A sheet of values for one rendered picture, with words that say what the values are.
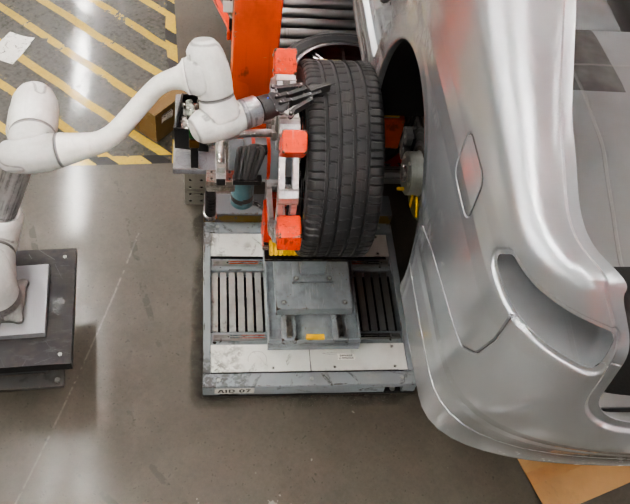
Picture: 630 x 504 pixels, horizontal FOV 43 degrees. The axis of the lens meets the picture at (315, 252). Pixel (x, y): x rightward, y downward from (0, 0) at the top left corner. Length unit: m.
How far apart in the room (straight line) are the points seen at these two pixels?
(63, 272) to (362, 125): 1.30
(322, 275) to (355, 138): 0.90
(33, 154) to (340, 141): 0.88
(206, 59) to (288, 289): 1.20
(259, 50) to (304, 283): 0.92
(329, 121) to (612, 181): 0.96
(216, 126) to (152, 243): 1.34
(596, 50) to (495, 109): 1.41
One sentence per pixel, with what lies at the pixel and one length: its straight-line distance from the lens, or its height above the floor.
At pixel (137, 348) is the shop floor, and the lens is 3.25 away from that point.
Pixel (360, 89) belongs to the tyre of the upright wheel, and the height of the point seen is 1.18.
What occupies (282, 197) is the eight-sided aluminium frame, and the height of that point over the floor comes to 0.96.
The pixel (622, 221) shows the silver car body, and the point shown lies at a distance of 2.74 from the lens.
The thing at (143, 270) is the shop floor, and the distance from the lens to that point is 3.45.
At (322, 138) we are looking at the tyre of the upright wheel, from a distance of 2.39.
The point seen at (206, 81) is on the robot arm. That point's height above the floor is 1.32.
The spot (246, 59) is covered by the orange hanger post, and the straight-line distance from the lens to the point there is 2.90.
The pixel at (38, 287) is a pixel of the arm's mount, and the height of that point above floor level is 0.33.
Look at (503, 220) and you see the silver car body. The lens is 1.71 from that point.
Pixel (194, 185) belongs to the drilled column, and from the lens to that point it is 3.56.
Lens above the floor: 2.81
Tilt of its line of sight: 53 degrees down
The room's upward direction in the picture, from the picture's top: 11 degrees clockwise
